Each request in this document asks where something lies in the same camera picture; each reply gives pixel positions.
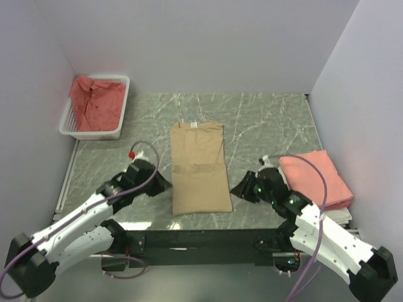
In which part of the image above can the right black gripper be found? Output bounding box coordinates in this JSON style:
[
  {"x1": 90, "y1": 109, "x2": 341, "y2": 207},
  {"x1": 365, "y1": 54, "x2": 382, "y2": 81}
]
[{"x1": 229, "y1": 170, "x2": 275, "y2": 203}]

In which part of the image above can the beige t shirt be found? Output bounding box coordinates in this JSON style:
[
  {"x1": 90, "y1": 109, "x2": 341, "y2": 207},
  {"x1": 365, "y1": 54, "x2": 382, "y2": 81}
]
[{"x1": 170, "y1": 121, "x2": 233, "y2": 216}]

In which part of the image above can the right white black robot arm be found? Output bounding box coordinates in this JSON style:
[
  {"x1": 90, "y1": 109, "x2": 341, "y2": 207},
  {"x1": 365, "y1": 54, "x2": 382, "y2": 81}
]
[{"x1": 230, "y1": 167, "x2": 398, "y2": 301}]

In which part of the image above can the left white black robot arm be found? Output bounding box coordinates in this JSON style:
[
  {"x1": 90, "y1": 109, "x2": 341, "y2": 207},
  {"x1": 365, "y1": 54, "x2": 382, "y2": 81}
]
[{"x1": 4, "y1": 159, "x2": 172, "y2": 298}]

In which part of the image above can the black base beam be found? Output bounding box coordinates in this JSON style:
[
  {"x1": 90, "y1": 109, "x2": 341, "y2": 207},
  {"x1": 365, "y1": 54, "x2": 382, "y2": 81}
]
[{"x1": 102, "y1": 229, "x2": 300, "y2": 272}]

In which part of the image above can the folded pink t shirt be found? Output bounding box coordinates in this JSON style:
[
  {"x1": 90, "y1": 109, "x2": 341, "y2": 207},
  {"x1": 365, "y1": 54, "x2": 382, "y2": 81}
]
[{"x1": 279, "y1": 150, "x2": 353, "y2": 210}]

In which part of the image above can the folded white t shirt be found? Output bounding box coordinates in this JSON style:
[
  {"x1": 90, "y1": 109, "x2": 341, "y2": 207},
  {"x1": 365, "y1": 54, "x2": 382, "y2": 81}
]
[{"x1": 325, "y1": 208, "x2": 353, "y2": 225}]

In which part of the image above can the crumpled pink t shirt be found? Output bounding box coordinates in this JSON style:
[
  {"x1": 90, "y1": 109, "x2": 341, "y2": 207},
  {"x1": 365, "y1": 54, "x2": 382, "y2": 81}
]
[{"x1": 69, "y1": 75, "x2": 126, "y2": 131}]

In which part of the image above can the white plastic basket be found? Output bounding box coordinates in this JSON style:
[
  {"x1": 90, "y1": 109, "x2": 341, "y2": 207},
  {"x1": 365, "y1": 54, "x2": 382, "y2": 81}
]
[{"x1": 59, "y1": 74, "x2": 130, "y2": 140}]

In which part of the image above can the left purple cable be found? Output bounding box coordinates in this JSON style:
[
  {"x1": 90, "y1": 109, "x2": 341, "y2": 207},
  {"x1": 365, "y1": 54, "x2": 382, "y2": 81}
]
[{"x1": 0, "y1": 141, "x2": 160, "y2": 298}]

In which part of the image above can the purple cable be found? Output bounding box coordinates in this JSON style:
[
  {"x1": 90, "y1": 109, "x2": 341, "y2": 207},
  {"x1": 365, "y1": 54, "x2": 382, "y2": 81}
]
[
  {"x1": 266, "y1": 154, "x2": 329, "y2": 302},
  {"x1": 0, "y1": 141, "x2": 160, "y2": 298}
]

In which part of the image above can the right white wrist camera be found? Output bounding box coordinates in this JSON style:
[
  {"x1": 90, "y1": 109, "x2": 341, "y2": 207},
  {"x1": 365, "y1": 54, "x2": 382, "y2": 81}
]
[{"x1": 258, "y1": 155, "x2": 276, "y2": 172}]

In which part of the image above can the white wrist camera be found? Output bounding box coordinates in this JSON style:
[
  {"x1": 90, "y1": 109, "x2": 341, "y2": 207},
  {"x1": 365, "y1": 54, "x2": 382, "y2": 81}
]
[
  {"x1": 258, "y1": 155, "x2": 276, "y2": 172},
  {"x1": 128, "y1": 150, "x2": 150, "y2": 162}
]

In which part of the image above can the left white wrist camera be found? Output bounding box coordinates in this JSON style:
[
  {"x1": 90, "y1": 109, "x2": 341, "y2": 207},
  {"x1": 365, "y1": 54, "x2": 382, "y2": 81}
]
[{"x1": 128, "y1": 150, "x2": 150, "y2": 162}]

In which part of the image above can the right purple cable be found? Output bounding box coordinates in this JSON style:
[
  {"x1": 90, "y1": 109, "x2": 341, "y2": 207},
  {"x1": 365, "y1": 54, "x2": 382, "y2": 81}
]
[{"x1": 266, "y1": 154, "x2": 329, "y2": 302}]

